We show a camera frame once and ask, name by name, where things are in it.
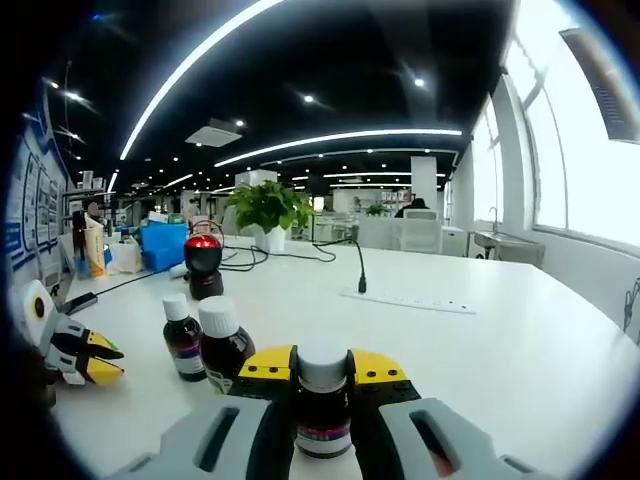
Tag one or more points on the black flat device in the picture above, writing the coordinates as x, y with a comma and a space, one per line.
82, 302

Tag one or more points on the white plastic bag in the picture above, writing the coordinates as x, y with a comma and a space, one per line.
125, 260

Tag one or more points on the long curved ceiling light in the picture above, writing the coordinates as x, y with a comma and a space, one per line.
175, 70

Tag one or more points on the tall red medicine bottle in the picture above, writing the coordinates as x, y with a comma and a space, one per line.
225, 350

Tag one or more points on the green potted plant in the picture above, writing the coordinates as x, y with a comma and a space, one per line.
270, 205

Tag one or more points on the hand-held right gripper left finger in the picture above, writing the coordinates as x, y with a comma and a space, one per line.
210, 430

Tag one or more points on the black barcode scanner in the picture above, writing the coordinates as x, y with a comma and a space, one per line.
202, 280

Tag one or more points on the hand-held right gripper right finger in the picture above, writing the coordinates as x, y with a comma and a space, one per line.
400, 430

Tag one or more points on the white power strip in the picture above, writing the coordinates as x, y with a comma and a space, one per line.
415, 300

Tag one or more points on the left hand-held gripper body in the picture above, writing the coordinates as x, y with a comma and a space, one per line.
40, 325

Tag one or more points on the small dark medicine bottle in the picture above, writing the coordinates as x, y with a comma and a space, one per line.
322, 415
184, 345

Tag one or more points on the ceiling light strip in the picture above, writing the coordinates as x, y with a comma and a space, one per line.
340, 137

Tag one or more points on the metal storage shelf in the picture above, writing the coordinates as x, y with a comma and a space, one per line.
85, 192

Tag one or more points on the tall beige paper box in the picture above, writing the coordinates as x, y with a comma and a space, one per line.
95, 250

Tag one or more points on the white office chair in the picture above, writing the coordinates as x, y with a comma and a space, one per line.
422, 232

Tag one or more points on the blue white wall poster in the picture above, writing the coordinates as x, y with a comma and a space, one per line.
35, 200

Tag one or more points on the white table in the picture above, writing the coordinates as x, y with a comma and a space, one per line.
500, 360

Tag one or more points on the ceiling air vent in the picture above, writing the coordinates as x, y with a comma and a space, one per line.
214, 132

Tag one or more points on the steel sink with faucet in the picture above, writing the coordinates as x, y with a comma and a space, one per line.
510, 247

